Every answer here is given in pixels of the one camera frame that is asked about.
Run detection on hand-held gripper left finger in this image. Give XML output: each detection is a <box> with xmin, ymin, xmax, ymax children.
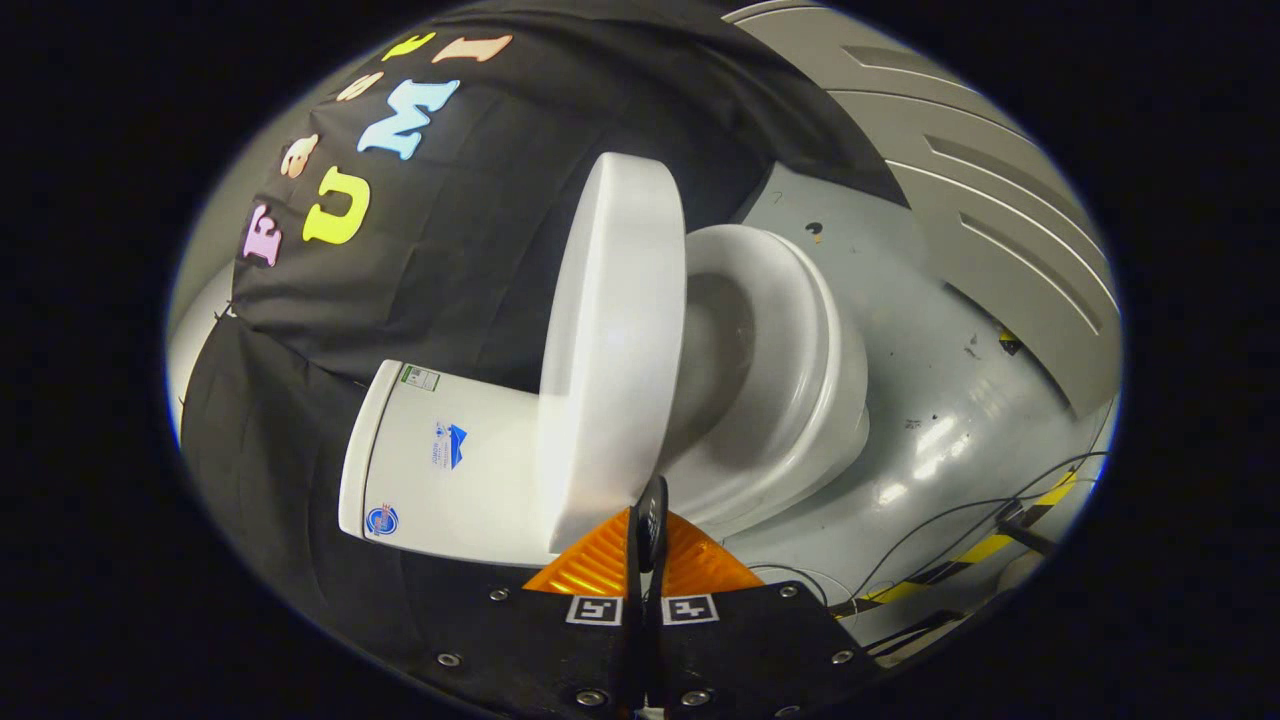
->
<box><xmin>415</xmin><ymin>507</ymin><xmax>646</xmax><ymax>720</ymax></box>

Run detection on black backdrop cloth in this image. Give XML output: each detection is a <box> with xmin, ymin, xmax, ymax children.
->
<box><xmin>178</xmin><ymin>0</ymin><xmax>909</xmax><ymax>691</ymax></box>

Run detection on white toilet lid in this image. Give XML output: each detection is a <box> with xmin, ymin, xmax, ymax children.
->
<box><xmin>537</xmin><ymin>151</ymin><xmax>690</xmax><ymax>557</ymax></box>

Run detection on white toilet with tank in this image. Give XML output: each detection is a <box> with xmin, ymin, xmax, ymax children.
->
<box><xmin>337</xmin><ymin>224</ymin><xmax>872</xmax><ymax>568</ymax></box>

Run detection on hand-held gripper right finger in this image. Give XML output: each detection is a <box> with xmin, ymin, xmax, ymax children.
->
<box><xmin>640</xmin><ymin>509</ymin><xmax>887</xmax><ymax>720</ymax></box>

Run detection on white cabinet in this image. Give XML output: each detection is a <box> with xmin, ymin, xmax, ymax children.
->
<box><xmin>722</xmin><ymin>0</ymin><xmax>1123</xmax><ymax>421</ymax></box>

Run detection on black rod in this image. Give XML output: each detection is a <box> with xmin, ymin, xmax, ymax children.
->
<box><xmin>994</xmin><ymin>499</ymin><xmax>1063</xmax><ymax>558</ymax></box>

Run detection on black lid handle knob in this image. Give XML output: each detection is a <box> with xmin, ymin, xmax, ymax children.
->
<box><xmin>628</xmin><ymin>474</ymin><xmax>670</xmax><ymax>577</ymax></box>

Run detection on black floor cables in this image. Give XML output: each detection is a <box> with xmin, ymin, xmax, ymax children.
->
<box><xmin>748</xmin><ymin>452</ymin><xmax>1111</xmax><ymax>616</ymax></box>

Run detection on yellow black floor tape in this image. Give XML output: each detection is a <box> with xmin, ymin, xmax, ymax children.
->
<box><xmin>858</xmin><ymin>468</ymin><xmax>1083</xmax><ymax>607</ymax></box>

